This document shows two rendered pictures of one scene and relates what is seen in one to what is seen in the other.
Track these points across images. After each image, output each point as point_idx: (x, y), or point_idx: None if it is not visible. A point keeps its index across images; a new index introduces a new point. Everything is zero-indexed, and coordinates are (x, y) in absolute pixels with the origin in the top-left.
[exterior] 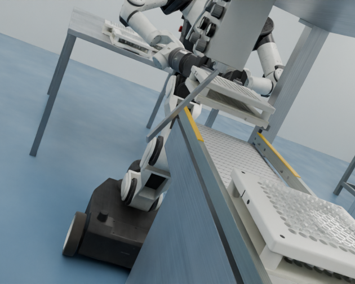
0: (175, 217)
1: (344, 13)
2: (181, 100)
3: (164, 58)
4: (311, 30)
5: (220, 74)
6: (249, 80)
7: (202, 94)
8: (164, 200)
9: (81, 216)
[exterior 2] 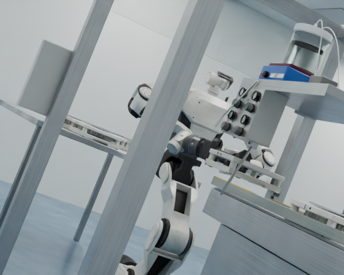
0: (233, 254)
1: (337, 109)
2: (179, 184)
3: (178, 143)
4: (303, 118)
5: None
6: None
7: (232, 168)
8: (211, 252)
9: None
